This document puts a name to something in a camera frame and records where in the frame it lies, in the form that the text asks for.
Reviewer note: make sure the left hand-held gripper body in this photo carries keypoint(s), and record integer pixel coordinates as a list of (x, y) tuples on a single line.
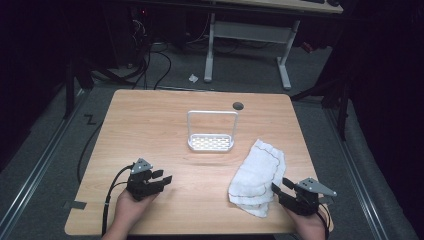
[(141, 186)]

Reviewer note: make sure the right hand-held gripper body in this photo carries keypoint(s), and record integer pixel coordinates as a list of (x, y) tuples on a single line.
[(305, 201)]

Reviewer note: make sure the white towel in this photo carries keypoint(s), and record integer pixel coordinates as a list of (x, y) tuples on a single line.
[(256, 173)]

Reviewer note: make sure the person's right hand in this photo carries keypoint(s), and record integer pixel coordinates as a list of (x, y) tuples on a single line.
[(311, 226)]

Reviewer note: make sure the person's left hand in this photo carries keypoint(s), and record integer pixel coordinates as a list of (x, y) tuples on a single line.
[(128, 210)]

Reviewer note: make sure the grey tape strip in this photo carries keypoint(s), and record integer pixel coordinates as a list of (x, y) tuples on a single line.
[(76, 205)]

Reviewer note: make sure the black round table grommet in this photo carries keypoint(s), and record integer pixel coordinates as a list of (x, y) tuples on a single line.
[(238, 106)]

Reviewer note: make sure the dark metal stand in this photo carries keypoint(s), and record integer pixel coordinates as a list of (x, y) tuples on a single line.
[(341, 106), (70, 90)]

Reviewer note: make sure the crumpled white paper scrap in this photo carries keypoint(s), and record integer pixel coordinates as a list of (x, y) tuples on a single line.
[(193, 78)]

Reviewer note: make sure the small red object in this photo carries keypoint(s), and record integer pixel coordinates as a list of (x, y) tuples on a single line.
[(307, 47)]

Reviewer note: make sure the metal floor rail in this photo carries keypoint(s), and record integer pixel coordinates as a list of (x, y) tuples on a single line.
[(358, 180), (40, 166)]

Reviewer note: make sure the white desk frame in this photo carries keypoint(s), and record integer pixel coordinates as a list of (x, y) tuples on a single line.
[(250, 31)]

